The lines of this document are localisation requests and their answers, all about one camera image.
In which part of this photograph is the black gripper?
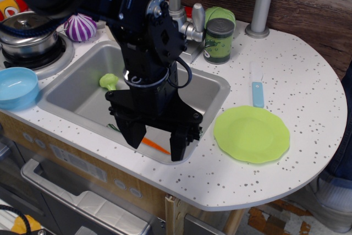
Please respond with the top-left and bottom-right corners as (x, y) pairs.
(106, 80), (203, 161)

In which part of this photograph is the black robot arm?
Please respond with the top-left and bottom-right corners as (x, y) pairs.
(1, 0), (202, 161)

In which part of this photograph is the grey metal sink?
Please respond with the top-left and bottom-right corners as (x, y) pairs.
(38, 41), (230, 149)

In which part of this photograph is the orange toy carrot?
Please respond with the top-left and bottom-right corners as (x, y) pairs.
(107, 123), (171, 155)

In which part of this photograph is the green toy broccoli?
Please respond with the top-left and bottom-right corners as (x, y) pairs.
(99, 73), (119, 91)

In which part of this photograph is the green plastic plate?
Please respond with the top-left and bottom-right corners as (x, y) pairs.
(213, 106), (290, 164)

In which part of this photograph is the toy oven door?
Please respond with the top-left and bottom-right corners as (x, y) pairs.
(21, 159), (166, 234)

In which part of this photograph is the green label tin can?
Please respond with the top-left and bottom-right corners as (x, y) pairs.
(203, 18), (235, 64)

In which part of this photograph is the front left stove burner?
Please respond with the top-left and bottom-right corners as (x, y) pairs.
(1, 33), (75, 80)

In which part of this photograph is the purple striped toy onion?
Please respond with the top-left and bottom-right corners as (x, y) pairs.
(63, 13), (97, 42)

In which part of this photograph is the green toy cabbage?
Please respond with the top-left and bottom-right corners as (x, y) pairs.
(204, 7), (236, 29)

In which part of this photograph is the blue plastic bowl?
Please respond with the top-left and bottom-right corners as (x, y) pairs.
(1, 67), (40, 110)

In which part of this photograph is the grey metal pole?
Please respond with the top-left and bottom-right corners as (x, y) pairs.
(245, 0), (271, 39)

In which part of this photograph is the silver toy faucet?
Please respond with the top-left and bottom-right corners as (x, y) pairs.
(148, 0), (207, 64)

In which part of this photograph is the steel pot with lid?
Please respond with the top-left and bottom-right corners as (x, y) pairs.
(1, 12), (59, 57)

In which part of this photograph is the yellow object on floor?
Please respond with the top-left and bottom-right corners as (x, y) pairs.
(10, 214), (42, 233)

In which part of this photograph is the grey white shoe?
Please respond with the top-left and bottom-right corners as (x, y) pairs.
(287, 177), (351, 233)

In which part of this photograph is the person leg in jeans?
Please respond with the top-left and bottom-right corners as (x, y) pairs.
(320, 61), (352, 189)

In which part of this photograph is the red ketchup bottle toy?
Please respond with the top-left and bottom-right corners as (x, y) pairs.
(0, 0), (28, 21)

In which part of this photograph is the blue handled toy knife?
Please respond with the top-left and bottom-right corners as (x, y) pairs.
(250, 62), (265, 108)

